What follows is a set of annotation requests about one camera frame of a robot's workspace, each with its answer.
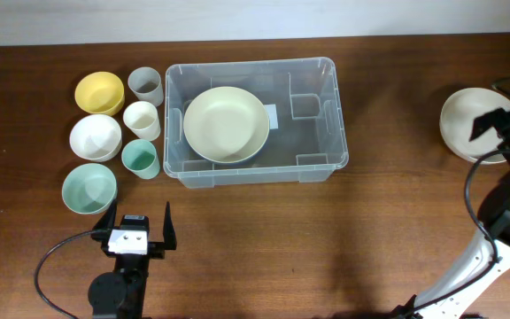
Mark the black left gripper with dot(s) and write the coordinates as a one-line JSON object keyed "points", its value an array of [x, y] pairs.
{"points": [[156, 249]]}

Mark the beige plastic plate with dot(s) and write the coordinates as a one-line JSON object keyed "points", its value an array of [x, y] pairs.
{"points": [[226, 115], [457, 119]]}

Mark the blue plastic plate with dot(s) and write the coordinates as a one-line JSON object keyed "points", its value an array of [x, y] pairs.
{"points": [[228, 155]]}

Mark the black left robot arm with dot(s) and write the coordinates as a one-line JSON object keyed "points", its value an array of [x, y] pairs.
{"points": [[120, 293]]}

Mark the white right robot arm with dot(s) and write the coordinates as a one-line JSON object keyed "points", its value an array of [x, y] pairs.
{"points": [[487, 256]]}

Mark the mint green plastic bowl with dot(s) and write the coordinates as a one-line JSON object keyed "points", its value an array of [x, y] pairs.
{"points": [[89, 189]]}

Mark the mint green plastic cup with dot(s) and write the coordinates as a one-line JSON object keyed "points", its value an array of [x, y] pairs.
{"points": [[141, 158]]}

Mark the white plastic bowl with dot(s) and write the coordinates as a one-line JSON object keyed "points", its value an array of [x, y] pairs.
{"points": [[96, 137]]}

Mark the cream plastic cup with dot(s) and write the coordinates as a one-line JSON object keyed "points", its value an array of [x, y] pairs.
{"points": [[142, 119]]}

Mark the yellow plastic bowl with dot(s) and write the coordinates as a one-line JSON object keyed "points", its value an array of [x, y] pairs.
{"points": [[100, 93]]}

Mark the grey plastic cup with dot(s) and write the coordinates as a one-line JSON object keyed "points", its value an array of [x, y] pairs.
{"points": [[146, 84]]}

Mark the clear plastic storage bin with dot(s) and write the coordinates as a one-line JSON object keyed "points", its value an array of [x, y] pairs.
{"points": [[309, 144]]}

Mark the white label in bin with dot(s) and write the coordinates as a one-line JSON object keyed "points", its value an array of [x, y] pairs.
{"points": [[272, 116]]}

